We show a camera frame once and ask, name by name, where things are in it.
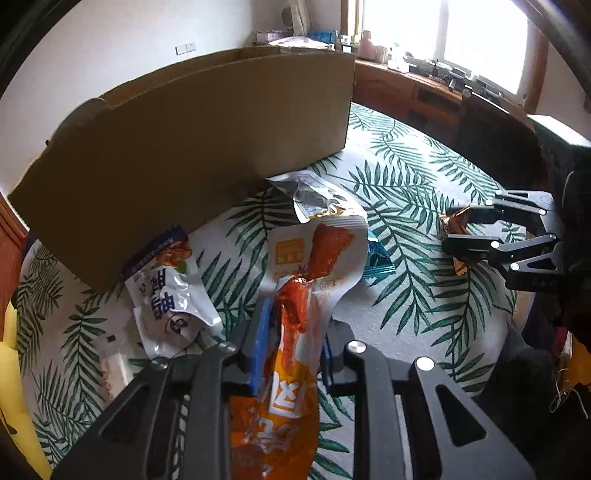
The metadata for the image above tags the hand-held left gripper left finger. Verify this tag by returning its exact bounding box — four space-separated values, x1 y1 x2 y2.
51 295 278 480

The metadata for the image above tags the folded white cloth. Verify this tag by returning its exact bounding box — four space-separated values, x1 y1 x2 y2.
270 37 333 51

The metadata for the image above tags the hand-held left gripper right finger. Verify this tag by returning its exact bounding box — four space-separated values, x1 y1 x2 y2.
321 320 539 480

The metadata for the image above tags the leaf print bed sheet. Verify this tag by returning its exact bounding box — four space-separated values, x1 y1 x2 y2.
18 104 555 480

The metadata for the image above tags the wooden framed window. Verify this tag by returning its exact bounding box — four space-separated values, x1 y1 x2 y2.
360 0 550 102

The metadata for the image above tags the brown slatted wooden wardrobe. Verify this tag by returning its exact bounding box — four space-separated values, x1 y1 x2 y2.
0 194 31 305

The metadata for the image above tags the white chicken leg packet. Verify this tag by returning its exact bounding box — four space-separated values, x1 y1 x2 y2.
259 217 370 319

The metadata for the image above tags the small teal snack packet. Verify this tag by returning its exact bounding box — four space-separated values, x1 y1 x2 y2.
360 231 394 280

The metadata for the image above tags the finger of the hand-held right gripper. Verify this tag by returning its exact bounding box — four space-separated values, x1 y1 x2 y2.
464 191 556 228
441 232 563 290

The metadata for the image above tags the orange snack packet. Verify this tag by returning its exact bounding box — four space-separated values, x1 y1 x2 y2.
229 274 326 480

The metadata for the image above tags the gold brown snack wrapper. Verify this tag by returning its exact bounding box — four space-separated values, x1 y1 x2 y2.
438 205 481 277

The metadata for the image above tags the silver snack packet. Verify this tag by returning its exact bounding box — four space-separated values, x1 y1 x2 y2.
268 171 368 227

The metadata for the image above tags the yellow plush toy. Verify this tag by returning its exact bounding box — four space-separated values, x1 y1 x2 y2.
0 302 51 480

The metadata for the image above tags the long wooden cabinet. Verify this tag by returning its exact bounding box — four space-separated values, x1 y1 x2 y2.
353 60 546 134

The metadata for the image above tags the white blue snack packet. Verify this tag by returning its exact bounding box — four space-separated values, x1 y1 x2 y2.
122 226 225 358

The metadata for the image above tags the small white clear wrapper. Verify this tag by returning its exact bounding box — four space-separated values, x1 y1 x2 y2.
99 339 134 402

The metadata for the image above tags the brown cardboard box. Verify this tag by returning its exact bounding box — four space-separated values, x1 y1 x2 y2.
9 46 357 294

